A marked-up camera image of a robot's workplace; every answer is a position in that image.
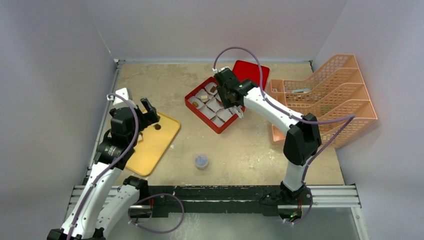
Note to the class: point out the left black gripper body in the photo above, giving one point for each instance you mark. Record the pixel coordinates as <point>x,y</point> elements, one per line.
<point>143,120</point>

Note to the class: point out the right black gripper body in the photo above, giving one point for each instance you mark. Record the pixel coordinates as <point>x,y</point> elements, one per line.
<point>228,96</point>

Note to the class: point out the metal tweezers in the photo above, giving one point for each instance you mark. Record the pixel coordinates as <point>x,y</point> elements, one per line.
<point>238,110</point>

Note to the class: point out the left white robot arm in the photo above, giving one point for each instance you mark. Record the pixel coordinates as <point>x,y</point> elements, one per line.
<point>91,218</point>

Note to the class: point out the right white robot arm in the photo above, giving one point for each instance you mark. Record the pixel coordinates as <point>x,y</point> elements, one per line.
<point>302,135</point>

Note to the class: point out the red box lid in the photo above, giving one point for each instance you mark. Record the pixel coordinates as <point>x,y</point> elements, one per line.
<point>248,70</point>

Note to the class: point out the yellow plastic tray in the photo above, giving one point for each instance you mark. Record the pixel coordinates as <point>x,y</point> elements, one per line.
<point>154,143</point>

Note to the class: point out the red compartment box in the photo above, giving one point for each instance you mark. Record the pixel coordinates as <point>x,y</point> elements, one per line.
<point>211,112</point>

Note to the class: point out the small clear round container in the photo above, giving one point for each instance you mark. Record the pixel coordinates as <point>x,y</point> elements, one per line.
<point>201,161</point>

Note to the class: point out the orange mesh file organizer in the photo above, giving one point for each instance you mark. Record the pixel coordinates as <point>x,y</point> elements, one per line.
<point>337,89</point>

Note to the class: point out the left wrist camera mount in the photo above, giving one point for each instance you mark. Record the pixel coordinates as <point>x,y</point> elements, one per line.
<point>121,98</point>

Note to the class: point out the black metal base rail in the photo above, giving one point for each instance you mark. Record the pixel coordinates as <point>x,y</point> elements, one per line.
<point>245,199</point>

